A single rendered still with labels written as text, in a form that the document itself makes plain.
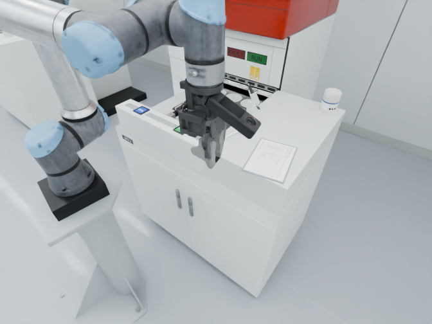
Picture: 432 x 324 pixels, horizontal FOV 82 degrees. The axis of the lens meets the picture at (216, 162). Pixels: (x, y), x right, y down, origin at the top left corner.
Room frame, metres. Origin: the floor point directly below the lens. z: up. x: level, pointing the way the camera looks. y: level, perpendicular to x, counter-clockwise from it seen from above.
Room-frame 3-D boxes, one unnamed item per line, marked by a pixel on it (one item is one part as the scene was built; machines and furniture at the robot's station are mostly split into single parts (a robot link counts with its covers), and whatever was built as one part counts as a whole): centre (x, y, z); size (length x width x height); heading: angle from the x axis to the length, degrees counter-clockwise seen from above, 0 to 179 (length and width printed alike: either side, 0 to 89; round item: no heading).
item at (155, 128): (0.95, 0.24, 0.89); 0.55 x 0.09 x 0.14; 53
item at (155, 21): (0.51, 0.12, 1.44); 0.11 x 0.11 x 0.08; 61
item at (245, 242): (1.07, -0.03, 0.41); 0.96 x 0.64 x 0.82; 53
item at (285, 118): (0.89, -0.28, 0.89); 0.62 x 0.35 x 0.14; 143
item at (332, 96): (1.03, -0.52, 1.01); 0.07 x 0.07 x 0.10
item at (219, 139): (0.49, 0.01, 1.18); 0.06 x 0.03 x 0.09; 64
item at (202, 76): (0.47, 0.02, 1.36); 0.08 x 0.08 x 0.05
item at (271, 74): (1.49, -0.01, 1.02); 0.81 x 0.03 x 0.40; 53
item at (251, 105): (0.96, -0.16, 1.03); 0.06 x 0.04 x 0.13; 143
